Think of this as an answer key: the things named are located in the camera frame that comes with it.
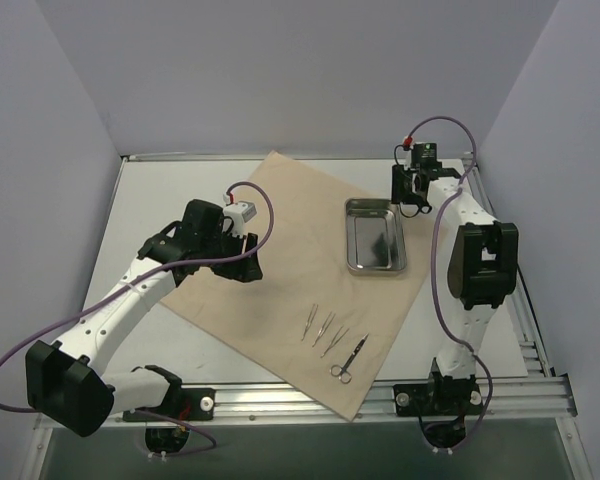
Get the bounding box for aluminium front rail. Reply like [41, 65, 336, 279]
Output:
[34, 375, 579, 426]

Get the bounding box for aluminium back rail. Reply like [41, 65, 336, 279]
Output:
[120, 152, 476, 162]

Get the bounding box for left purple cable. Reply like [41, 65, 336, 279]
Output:
[0, 180, 275, 451]

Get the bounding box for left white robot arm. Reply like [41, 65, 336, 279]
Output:
[25, 200, 263, 437]

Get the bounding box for steel tweezers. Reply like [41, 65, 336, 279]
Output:
[320, 326, 349, 358]
[312, 311, 336, 347]
[301, 303, 319, 341]

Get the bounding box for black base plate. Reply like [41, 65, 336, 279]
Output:
[112, 388, 215, 422]
[392, 383, 483, 418]

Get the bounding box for steel surgical scissors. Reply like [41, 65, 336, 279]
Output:
[329, 334, 369, 385]

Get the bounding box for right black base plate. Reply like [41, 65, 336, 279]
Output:
[392, 383, 483, 418]

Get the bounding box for steel instrument tray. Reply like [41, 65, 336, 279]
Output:
[345, 198, 407, 276]

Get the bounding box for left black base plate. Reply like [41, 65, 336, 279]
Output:
[112, 388, 215, 422]

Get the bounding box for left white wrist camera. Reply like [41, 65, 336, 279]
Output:
[223, 192, 257, 223]

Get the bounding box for beige wrapping cloth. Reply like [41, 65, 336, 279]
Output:
[164, 153, 442, 419]

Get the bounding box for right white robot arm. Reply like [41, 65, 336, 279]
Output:
[391, 137, 519, 413]

